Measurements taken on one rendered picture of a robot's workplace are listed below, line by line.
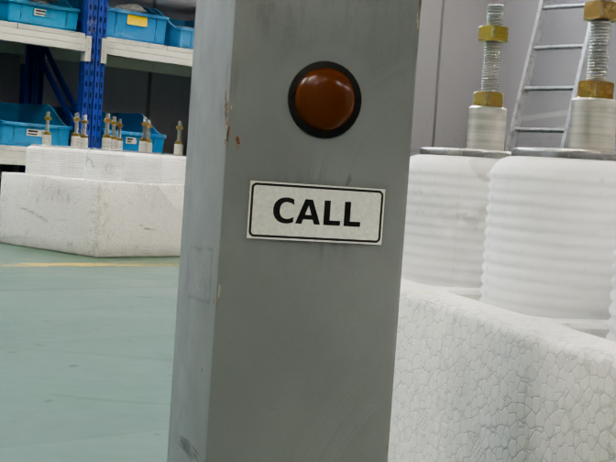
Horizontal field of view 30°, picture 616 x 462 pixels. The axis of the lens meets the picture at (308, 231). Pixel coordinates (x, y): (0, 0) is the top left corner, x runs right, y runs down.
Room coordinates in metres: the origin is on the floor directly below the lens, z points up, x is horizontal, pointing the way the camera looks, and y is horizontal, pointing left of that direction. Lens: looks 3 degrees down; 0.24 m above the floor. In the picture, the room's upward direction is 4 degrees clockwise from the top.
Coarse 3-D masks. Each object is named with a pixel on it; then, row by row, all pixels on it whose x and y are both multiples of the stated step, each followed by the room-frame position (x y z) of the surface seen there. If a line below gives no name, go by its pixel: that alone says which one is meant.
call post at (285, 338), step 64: (256, 0) 0.40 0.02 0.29; (320, 0) 0.40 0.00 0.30; (384, 0) 0.41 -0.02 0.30; (192, 64) 0.46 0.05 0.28; (256, 64) 0.40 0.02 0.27; (320, 64) 0.40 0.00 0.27; (384, 64) 0.41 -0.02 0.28; (192, 128) 0.45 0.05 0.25; (256, 128) 0.40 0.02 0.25; (384, 128) 0.41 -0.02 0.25; (192, 192) 0.44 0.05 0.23; (256, 192) 0.40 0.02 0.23; (320, 192) 0.41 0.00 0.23; (384, 192) 0.41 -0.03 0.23; (192, 256) 0.43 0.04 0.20; (256, 256) 0.40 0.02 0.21; (320, 256) 0.41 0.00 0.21; (384, 256) 0.41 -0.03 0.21; (192, 320) 0.43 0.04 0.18; (256, 320) 0.40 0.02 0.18; (320, 320) 0.41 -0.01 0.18; (384, 320) 0.41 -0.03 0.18; (192, 384) 0.42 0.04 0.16; (256, 384) 0.40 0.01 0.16; (320, 384) 0.41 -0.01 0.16; (384, 384) 0.41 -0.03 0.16; (192, 448) 0.41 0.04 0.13; (256, 448) 0.40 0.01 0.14; (320, 448) 0.41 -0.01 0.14; (384, 448) 0.42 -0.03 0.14
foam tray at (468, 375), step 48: (432, 288) 0.60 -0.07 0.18; (432, 336) 0.54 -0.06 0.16; (480, 336) 0.49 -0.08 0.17; (528, 336) 0.45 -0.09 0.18; (576, 336) 0.44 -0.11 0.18; (432, 384) 0.53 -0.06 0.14; (480, 384) 0.48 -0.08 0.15; (528, 384) 0.45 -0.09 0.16; (576, 384) 0.41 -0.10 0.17; (432, 432) 0.53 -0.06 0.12; (480, 432) 0.48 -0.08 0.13; (528, 432) 0.44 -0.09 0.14; (576, 432) 0.41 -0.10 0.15
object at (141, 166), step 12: (144, 120) 2.86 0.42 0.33; (144, 132) 2.86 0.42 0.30; (144, 144) 2.85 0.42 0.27; (132, 156) 2.82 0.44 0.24; (144, 156) 2.82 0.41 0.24; (156, 156) 2.84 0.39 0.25; (132, 168) 2.82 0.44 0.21; (144, 168) 2.82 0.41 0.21; (156, 168) 2.84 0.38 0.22; (132, 180) 2.82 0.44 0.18; (144, 180) 2.82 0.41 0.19; (156, 180) 2.84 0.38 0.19
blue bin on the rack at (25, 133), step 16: (0, 112) 5.57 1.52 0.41; (16, 112) 5.64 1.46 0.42; (32, 112) 5.56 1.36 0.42; (0, 128) 5.07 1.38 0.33; (16, 128) 5.11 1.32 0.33; (32, 128) 5.16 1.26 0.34; (64, 128) 5.27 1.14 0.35; (0, 144) 5.08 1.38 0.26; (16, 144) 5.13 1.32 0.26; (64, 144) 5.29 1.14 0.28
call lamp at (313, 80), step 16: (304, 80) 0.40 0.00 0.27; (320, 80) 0.40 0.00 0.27; (336, 80) 0.40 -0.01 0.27; (304, 96) 0.40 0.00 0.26; (320, 96) 0.40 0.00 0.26; (336, 96) 0.40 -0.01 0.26; (352, 96) 0.41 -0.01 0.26; (304, 112) 0.40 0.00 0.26; (320, 112) 0.40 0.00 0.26; (336, 112) 0.40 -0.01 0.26; (352, 112) 0.41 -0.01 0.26; (320, 128) 0.40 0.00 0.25; (336, 128) 0.41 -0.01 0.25
